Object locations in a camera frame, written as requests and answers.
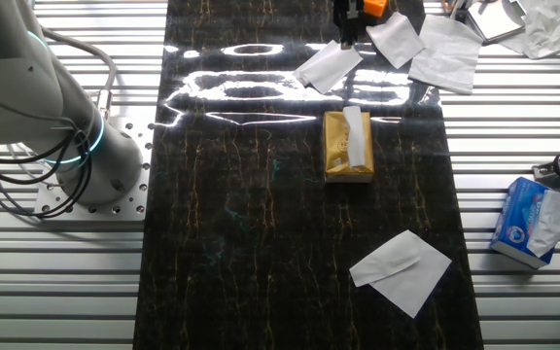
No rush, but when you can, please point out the white pulled napkin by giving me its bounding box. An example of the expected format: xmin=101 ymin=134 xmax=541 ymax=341
xmin=293 ymin=40 xmax=365 ymax=95

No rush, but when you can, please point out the gold tissue pack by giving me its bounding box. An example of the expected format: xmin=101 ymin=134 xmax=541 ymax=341
xmin=322 ymin=110 xmax=376 ymax=185

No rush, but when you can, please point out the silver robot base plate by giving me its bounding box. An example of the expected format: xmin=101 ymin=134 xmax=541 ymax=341
xmin=34 ymin=116 xmax=154 ymax=221

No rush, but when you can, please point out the folded white napkin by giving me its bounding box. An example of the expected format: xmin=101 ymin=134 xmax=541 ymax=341
xmin=348 ymin=229 xmax=453 ymax=320

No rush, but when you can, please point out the blue tissue pack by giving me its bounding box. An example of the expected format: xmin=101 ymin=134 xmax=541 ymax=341
xmin=489 ymin=176 xmax=560 ymax=270

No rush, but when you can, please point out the gray robot base cable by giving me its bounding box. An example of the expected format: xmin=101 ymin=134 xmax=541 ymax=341
xmin=41 ymin=26 xmax=119 ymax=121

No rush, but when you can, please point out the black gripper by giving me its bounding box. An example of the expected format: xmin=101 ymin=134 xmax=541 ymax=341
xmin=332 ymin=0 xmax=365 ymax=50

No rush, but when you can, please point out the white tissue in blue pack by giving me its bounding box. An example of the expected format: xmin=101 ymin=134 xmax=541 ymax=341
xmin=526 ymin=189 xmax=560 ymax=259

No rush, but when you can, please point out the white napkin in gold pack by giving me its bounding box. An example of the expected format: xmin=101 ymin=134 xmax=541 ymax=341
xmin=341 ymin=105 xmax=368 ymax=169

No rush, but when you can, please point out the crumpled white napkin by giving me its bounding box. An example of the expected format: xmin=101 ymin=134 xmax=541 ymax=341
xmin=501 ymin=0 xmax=560 ymax=60
xmin=407 ymin=14 xmax=484 ymax=96

